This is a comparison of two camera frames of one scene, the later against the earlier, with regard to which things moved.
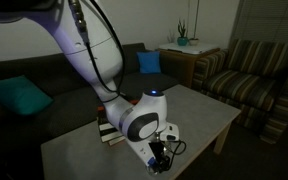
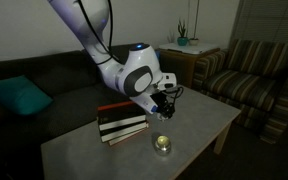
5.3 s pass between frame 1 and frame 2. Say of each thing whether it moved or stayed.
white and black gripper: moved
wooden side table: stayed
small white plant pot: stayed
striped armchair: stayed
